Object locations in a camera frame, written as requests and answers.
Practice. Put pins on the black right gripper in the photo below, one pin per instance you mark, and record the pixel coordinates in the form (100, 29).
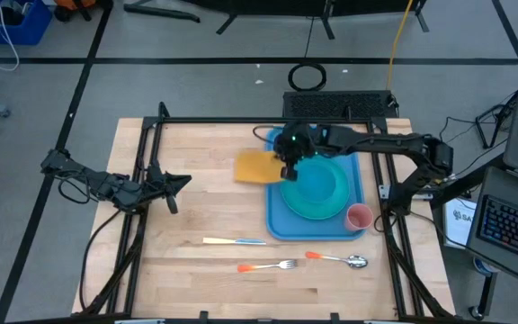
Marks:
(295, 141)

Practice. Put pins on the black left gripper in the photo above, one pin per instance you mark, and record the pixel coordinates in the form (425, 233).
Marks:
(155, 186)

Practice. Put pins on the yellow cloth napkin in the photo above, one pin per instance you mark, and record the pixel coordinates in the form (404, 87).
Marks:
(256, 167)

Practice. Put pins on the teal plate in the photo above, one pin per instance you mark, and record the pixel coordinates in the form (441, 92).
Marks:
(326, 209)

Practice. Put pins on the pink cup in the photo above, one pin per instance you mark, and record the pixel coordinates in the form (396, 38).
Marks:
(359, 217)

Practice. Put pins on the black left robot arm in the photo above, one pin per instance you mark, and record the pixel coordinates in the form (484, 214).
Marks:
(97, 184)

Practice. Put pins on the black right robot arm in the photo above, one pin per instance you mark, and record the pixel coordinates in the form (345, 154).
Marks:
(376, 141)

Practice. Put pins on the blue plastic tray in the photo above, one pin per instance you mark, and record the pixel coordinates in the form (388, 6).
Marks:
(277, 225)

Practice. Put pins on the black computer case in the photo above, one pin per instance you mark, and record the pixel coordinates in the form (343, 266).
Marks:
(340, 104)

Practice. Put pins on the silver mounting plate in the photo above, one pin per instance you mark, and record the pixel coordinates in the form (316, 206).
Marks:
(382, 191)

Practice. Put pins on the black floor bar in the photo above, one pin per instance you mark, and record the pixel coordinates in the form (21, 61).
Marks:
(160, 12)

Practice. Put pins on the black laptop cart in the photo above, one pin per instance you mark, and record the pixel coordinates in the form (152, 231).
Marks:
(466, 181)

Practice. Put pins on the white paper sheet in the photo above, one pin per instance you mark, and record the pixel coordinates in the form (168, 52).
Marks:
(459, 220)

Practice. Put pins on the black floor stand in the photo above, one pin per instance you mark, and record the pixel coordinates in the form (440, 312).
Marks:
(484, 130)

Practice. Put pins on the orange and black object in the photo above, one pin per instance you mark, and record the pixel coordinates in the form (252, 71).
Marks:
(77, 2)

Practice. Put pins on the blue storage bin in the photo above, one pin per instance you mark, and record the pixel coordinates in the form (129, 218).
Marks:
(25, 29)

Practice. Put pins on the grey laptop with blue keyboard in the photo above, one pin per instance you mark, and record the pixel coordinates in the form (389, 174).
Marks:
(511, 229)

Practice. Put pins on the black metal table frame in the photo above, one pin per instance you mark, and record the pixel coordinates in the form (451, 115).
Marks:
(223, 120)

